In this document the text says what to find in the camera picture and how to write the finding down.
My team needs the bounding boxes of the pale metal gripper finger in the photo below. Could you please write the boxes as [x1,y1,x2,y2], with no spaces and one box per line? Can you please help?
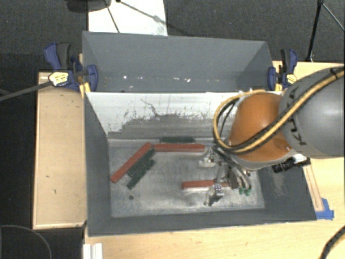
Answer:
[204,184,225,207]
[198,148,218,169]

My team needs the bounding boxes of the red-brown flat block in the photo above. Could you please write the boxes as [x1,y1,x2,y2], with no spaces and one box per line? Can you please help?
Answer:
[153,143,206,153]
[181,180,230,192]
[109,141,153,184]

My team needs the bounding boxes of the dark green flat block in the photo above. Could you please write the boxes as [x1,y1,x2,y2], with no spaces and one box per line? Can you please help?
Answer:
[127,147,156,178]
[126,159,156,190]
[159,135,196,144]

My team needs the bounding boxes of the grey metal bin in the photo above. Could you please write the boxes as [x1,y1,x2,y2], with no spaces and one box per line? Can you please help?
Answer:
[81,31,318,237]

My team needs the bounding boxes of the pale wood board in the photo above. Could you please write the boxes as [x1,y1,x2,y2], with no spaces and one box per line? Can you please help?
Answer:
[32,71,88,230]

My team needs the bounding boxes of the black cylinder on white bracket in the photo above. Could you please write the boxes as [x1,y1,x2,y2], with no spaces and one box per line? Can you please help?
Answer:
[271,153,311,174]

